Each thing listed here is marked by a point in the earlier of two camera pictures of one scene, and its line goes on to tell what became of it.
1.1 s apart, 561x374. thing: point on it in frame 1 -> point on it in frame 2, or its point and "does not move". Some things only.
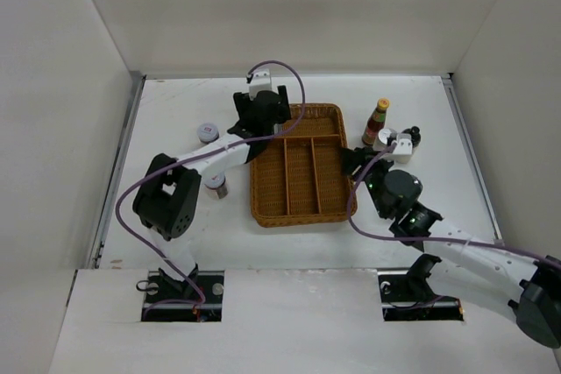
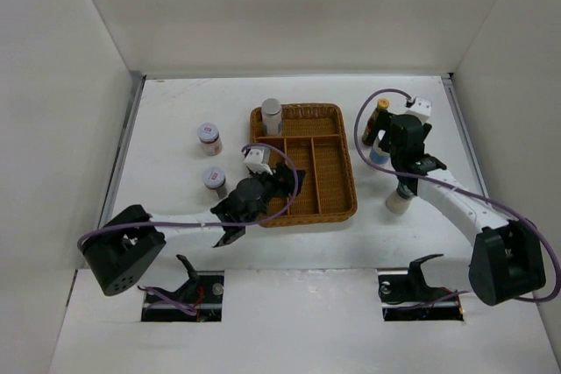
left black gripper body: [283, 112] -> [271, 188]
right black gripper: [353, 158] -> [384, 121]
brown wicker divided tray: [296, 179] does not move
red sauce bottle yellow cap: [375, 123] does not move
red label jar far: [208, 132] does not move
